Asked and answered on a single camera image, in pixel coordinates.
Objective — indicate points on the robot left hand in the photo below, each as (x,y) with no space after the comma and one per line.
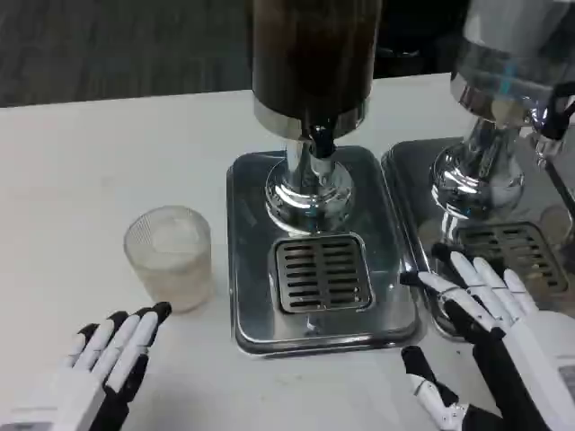
(85,372)

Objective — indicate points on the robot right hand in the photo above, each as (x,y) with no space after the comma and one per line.
(530,359)

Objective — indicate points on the clear ribbed glass cup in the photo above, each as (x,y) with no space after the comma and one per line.
(170,269)

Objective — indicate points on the steel dispenser drip tray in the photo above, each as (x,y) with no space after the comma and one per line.
(413,188)
(251,278)

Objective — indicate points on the clear steel drink dispenser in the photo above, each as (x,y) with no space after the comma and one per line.
(494,67)

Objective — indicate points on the dark coffee drink dispenser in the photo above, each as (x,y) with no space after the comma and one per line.
(314,58)

